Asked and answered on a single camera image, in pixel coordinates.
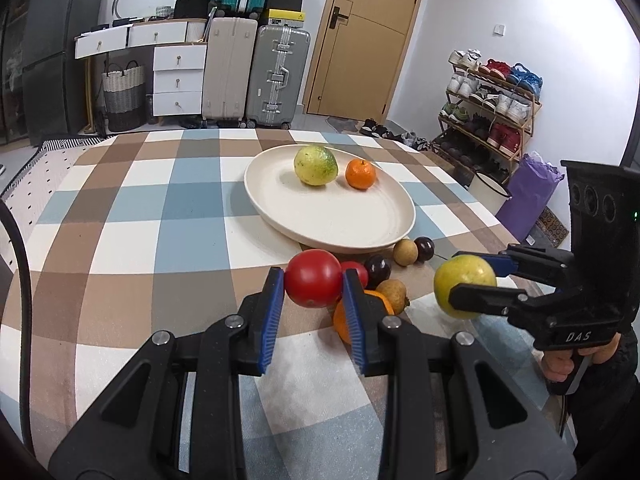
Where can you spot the dark purple plum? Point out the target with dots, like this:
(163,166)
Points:
(425,249)
(378,268)

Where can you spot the person's right forearm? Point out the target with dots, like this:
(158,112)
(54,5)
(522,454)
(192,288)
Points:
(607,410)

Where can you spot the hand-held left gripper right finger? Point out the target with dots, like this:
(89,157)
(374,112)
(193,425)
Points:
(353,325)

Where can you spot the orange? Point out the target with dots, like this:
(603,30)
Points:
(341,324)

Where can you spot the dark glass cabinet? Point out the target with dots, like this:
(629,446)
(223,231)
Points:
(10,70)

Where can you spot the purple bag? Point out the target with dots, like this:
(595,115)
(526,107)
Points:
(532,195)

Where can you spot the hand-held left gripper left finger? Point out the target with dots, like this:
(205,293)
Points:
(272,320)

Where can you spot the rows of racked sneakers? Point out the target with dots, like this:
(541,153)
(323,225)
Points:
(500,110)

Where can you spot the wooden door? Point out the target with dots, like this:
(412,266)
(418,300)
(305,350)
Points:
(370,35)

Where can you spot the white ribbed container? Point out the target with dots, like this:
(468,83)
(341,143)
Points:
(195,30)

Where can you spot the plain black shoe box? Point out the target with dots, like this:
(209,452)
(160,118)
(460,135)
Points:
(282,2)

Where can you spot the yellow pole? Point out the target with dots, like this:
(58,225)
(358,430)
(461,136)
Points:
(89,95)

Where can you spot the scattered pile of shoes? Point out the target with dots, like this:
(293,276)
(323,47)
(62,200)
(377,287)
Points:
(395,134)

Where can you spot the white drawer desk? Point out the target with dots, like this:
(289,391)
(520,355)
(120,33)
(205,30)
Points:
(170,60)

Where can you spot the woven laundry basket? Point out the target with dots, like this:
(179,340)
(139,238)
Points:
(123,95)

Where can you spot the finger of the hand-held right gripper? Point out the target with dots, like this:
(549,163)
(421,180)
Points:
(495,301)
(535,260)

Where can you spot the person's right hand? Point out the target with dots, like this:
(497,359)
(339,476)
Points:
(556,365)

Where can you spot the black storage box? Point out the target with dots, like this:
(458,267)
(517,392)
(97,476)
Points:
(192,7)

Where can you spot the brown longan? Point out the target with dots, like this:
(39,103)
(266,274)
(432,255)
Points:
(394,295)
(405,251)

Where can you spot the beige suitcase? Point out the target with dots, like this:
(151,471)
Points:
(227,70)

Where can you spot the wooden shoe rack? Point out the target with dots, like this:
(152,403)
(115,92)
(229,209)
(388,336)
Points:
(530,125)

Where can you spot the grey floor mat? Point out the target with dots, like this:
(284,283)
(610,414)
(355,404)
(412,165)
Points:
(345,124)

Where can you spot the dark grey refrigerator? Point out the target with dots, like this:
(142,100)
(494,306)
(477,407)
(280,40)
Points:
(55,35)

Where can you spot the silver suitcase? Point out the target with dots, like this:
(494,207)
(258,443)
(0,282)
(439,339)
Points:
(277,75)

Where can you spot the patterned doormat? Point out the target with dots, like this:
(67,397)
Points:
(547,227)

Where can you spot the cream round plate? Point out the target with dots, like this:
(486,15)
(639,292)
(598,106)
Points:
(325,220)

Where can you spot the yellow and black shoe box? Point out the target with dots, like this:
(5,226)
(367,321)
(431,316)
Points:
(286,17)

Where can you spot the tangerine with stem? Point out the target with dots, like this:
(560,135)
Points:
(360,174)

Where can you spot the black and white striped rug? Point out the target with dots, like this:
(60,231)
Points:
(65,144)

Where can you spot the small red tomato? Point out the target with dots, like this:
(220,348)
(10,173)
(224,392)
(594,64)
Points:
(357,272)

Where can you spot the dotted beige mat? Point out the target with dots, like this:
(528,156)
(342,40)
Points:
(30,185)

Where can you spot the white enamel bucket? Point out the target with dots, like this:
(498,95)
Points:
(490,192)

